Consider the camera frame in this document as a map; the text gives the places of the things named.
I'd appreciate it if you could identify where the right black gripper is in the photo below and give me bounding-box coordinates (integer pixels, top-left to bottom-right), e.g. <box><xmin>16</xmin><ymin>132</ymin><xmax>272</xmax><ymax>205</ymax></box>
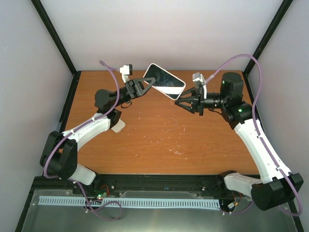
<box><xmin>174</xmin><ymin>87</ymin><xmax>227</xmax><ymax>116</ymax></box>

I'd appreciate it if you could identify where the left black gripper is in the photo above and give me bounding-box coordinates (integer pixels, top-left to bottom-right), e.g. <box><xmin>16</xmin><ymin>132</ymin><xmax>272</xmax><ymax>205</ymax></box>
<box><xmin>112</xmin><ymin>77</ymin><xmax>157</xmax><ymax>109</ymax></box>

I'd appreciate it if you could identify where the black smartphone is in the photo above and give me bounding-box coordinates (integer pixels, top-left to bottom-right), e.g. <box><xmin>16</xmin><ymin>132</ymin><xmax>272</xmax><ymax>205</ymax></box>
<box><xmin>143</xmin><ymin>64</ymin><xmax>185</xmax><ymax>87</ymax></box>

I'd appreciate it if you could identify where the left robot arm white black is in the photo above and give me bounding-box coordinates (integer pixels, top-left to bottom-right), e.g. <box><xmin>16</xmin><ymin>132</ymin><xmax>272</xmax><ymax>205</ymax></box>
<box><xmin>40</xmin><ymin>77</ymin><xmax>155</xmax><ymax>195</ymax></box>

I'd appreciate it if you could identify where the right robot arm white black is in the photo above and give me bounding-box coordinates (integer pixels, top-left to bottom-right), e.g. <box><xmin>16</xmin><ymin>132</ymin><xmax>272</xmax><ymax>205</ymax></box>
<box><xmin>175</xmin><ymin>72</ymin><xmax>304</xmax><ymax>211</ymax></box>

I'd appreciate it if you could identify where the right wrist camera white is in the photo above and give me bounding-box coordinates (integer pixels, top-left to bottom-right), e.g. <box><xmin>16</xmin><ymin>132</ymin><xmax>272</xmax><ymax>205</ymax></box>
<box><xmin>192</xmin><ymin>72</ymin><xmax>207</xmax><ymax>99</ymax></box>

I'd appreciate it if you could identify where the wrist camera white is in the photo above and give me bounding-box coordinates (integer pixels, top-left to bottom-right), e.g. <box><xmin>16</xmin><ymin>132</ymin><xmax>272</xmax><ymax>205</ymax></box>
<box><xmin>192</xmin><ymin>72</ymin><xmax>207</xmax><ymax>99</ymax></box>
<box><xmin>119</xmin><ymin>64</ymin><xmax>133</xmax><ymax>83</ymax></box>

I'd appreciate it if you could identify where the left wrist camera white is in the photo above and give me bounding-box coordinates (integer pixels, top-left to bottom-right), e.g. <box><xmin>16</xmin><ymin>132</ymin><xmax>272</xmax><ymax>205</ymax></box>
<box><xmin>119</xmin><ymin>64</ymin><xmax>133</xmax><ymax>83</ymax></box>

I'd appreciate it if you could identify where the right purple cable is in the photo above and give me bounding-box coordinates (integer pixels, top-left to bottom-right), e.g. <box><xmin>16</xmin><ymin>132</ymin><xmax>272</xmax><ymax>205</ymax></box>
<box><xmin>205</xmin><ymin>54</ymin><xmax>304</xmax><ymax>217</ymax></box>

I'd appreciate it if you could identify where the purple cable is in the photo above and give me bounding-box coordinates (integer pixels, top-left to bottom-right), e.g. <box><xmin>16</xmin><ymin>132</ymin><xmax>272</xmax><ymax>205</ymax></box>
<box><xmin>42</xmin><ymin>60</ymin><xmax>124</xmax><ymax>221</ymax></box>
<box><xmin>205</xmin><ymin>54</ymin><xmax>304</xmax><ymax>217</ymax></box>

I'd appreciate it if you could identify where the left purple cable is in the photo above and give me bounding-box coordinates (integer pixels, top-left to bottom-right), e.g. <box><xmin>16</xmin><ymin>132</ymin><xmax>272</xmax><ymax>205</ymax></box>
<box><xmin>42</xmin><ymin>60</ymin><xmax>124</xmax><ymax>221</ymax></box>

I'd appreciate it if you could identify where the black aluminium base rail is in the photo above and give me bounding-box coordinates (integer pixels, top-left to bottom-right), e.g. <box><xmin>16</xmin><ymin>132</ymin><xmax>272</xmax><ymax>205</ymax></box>
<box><xmin>33</xmin><ymin>174</ymin><xmax>289</xmax><ymax>201</ymax></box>

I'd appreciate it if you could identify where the black left frame post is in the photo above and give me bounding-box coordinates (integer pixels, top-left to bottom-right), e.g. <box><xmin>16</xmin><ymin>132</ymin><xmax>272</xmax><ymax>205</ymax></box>
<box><xmin>30</xmin><ymin>0</ymin><xmax>78</xmax><ymax>75</ymax></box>

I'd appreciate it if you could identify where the black frame post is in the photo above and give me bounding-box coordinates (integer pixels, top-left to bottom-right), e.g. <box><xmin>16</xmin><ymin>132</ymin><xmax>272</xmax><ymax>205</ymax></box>
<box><xmin>243</xmin><ymin>0</ymin><xmax>294</xmax><ymax>75</ymax></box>
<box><xmin>30</xmin><ymin>0</ymin><xmax>78</xmax><ymax>75</ymax></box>

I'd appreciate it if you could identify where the black right frame post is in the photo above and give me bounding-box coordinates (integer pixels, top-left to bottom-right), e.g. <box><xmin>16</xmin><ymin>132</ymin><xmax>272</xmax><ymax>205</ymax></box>
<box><xmin>243</xmin><ymin>0</ymin><xmax>294</xmax><ymax>75</ymax></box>

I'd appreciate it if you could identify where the light blue slotted cable duct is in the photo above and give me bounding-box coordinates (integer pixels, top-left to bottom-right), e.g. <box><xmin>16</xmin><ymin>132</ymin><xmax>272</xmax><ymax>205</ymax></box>
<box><xmin>38</xmin><ymin>196</ymin><xmax>220</xmax><ymax>210</ymax></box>

